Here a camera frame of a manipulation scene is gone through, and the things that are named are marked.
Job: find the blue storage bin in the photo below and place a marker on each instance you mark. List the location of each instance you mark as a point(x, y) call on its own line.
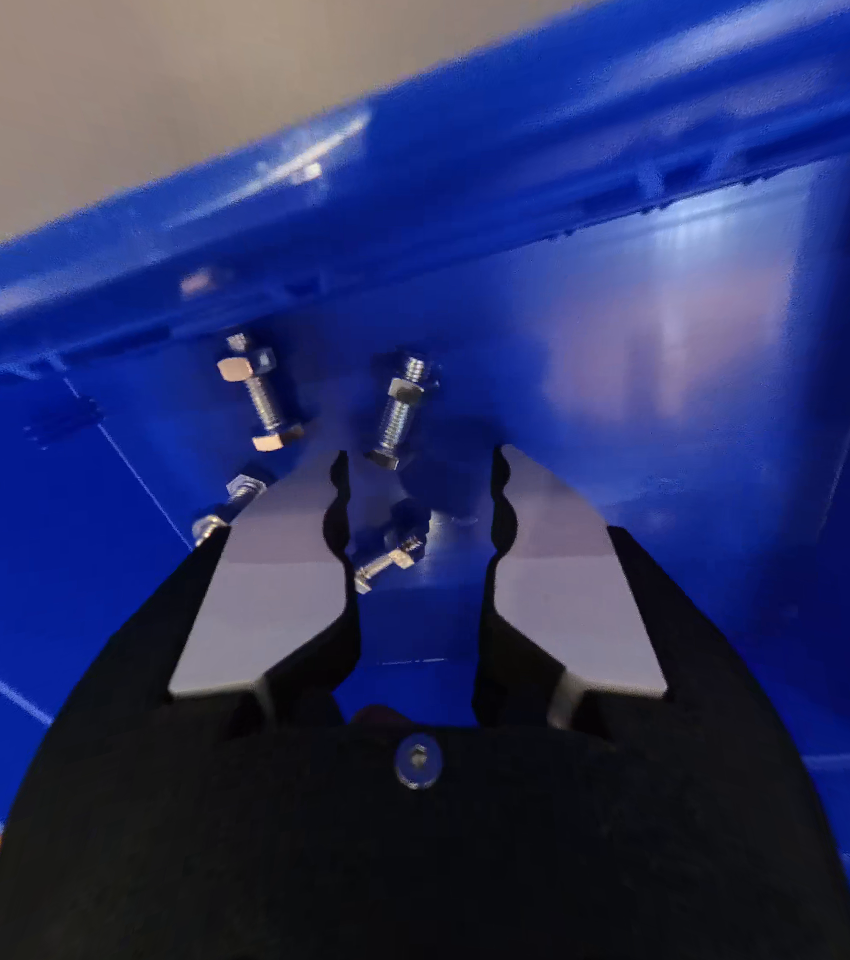
point(619, 337)

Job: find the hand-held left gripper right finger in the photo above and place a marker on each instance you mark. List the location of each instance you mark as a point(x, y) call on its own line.
point(575, 600)

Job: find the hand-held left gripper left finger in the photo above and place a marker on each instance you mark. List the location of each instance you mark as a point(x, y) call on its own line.
point(267, 600)

